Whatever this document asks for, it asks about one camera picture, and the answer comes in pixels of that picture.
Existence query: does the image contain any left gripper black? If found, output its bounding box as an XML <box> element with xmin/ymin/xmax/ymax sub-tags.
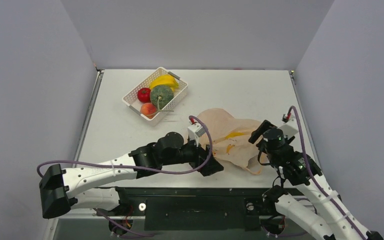
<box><xmin>161</xmin><ymin>133</ymin><xmax>223</xmax><ymax>176</ymax></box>

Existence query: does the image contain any translucent orange plastic bag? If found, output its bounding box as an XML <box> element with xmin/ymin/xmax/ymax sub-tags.
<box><xmin>197</xmin><ymin>108</ymin><xmax>267</xmax><ymax>175</ymax></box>

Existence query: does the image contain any fake peach orange red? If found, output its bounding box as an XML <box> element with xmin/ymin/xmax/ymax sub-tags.
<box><xmin>140</xmin><ymin>102</ymin><xmax>158</xmax><ymax>119</ymax></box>

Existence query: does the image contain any fake green netted melon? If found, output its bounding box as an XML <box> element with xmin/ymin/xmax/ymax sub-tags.
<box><xmin>150</xmin><ymin>85</ymin><xmax>174</xmax><ymax>110</ymax></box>

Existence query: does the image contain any fake red tomato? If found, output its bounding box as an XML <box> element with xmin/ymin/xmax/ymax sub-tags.
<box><xmin>137</xmin><ymin>87</ymin><xmax>151</xmax><ymax>104</ymax></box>

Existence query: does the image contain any fake yellow banana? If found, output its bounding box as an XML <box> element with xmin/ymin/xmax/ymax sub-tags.
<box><xmin>149</xmin><ymin>74</ymin><xmax>179</xmax><ymax>91</ymax></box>

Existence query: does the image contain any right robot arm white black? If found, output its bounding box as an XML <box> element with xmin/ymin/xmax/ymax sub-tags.
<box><xmin>248</xmin><ymin>120</ymin><xmax>382</xmax><ymax>240</ymax></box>

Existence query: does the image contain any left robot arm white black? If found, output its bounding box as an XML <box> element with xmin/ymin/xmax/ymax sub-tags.
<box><xmin>39</xmin><ymin>132</ymin><xmax>224</xmax><ymax>219</ymax></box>

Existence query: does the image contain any yellow fruit inside bag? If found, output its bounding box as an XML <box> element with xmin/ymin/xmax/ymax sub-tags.
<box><xmin>224</xmin><ymin>132</ymin><xmax>247</xmax><ymax>139</ymax></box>

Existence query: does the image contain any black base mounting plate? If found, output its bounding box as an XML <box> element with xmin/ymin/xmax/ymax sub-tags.
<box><xmin>62</xmin><ymin>187</ymin><xmax>312</xmax><ymax>232</ymax></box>

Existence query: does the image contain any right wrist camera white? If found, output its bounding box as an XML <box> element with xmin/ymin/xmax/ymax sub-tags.
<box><xmin>278</xmin><ymin>113</ymin><xmax>299</xmax><ymax>139</ymax></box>

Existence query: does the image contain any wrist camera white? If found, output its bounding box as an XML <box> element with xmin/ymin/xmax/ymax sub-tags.
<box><xmin>278</xmin><ymin>113</ymin><xmax>299</xmax><ymax>139</ymax></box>
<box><xmin>187</xmin><ymin>122</ymin><xmax>206</xmax><ymax>147</ymax></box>

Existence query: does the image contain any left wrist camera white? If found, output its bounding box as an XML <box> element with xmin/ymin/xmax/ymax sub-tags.
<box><xmin>187</xmin><ymin>122</ymin><xmax>206</xmax><ymax>147</ymax></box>

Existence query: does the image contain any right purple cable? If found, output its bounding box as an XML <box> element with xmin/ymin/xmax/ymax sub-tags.
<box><xmin>261</xmin><ymin>105</ymin><xmax>368</xmax><ymax>240</ymax></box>

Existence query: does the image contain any purple cable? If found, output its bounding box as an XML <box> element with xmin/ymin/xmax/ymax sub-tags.
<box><xmin>261</xmin><ymin>105</ymin><xmax>368</xmax><ymax>240</ymax></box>
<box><xmin>36</xmin><ymin>115</ymin><xmax>214</xmax><ymax>239</ymax></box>

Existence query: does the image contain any aluminium rail frame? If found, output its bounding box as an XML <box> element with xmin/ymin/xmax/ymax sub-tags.
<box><xmin>44</xmin><ymin>213</ymin><xmax>313</xmax><ymax>240</ymax></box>

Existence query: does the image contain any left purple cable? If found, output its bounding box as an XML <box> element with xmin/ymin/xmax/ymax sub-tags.
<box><xmin>36</xmin><ymin>115</ymin><xmax>214</xmax><ymax>239</ymax></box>

